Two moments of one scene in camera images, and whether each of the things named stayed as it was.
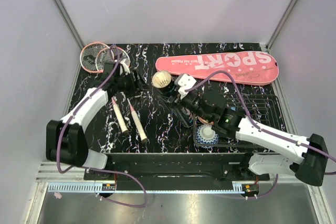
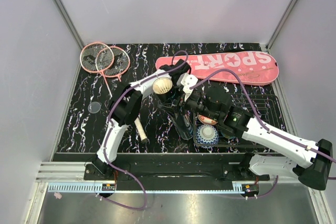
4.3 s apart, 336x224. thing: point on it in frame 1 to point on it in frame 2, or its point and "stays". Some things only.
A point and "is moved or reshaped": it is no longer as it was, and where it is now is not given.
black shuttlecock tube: [181, 114] is moved or reshaped
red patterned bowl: [204, 121] stays
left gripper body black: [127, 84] to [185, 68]
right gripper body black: [191, 101] stays
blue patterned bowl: [206, 137] stays
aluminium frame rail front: [51, 178] stays
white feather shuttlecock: [161, 79] is moved or reshaped
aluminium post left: [61, 7] stays
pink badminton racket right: [113, 54] stays
